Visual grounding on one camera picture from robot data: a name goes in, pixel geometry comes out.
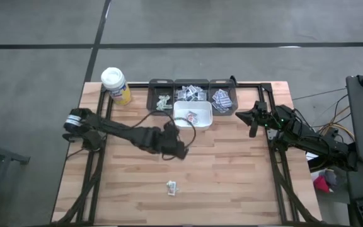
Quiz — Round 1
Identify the red cloth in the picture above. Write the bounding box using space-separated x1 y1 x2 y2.
313 175 334 194

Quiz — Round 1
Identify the dark grey metal stand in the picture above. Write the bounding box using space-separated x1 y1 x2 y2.
0 125 31 227

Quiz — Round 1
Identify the thin black floor cable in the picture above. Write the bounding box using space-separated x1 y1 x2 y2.
291 87 348 102

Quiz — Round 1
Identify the white plastic bin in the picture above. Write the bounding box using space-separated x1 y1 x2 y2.
173 100 214 131

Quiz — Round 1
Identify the yellow Lysol wipes canister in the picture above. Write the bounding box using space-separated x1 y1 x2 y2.
101 67 132 107

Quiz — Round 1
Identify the black desk crossbar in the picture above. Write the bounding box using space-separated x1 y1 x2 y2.
307 156 337 173

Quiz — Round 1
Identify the yellow cable bundle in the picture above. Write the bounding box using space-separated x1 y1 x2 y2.
318 122 355 142

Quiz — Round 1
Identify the translucent grey plastic bin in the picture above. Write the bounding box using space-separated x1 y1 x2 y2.
209 78 239 117
173 78 211 103
147 78 176 117

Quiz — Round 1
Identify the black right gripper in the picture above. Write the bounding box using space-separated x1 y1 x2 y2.
235 100 279 139

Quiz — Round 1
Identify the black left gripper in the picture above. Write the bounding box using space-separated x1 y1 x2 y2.
158 121 190 161

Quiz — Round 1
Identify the grey cloth lump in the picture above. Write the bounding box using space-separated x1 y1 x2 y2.
324 169 339 187

